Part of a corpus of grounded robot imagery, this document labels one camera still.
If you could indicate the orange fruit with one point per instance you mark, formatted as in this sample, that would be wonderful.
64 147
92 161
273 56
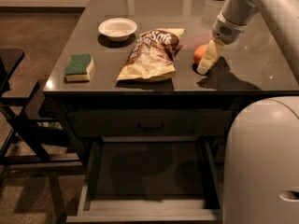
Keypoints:
199 53

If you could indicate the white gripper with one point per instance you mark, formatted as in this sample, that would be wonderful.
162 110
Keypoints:
228 32

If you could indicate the chip bag brown yellow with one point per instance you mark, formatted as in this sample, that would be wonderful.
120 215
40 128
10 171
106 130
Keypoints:
152 58

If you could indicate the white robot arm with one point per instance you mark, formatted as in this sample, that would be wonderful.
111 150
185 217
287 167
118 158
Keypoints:
261 168

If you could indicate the dark wooden chair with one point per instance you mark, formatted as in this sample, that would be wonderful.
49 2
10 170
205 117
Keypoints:
27 117

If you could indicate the white paper bowl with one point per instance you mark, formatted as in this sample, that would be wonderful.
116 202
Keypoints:
117 29

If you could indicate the green yellow sponge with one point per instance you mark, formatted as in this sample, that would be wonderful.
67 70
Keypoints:
79 68

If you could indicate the closed top drawer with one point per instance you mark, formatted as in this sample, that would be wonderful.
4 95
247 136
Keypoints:
149 122

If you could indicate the open middle drawer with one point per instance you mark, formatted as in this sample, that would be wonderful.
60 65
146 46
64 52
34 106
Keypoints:
149 183

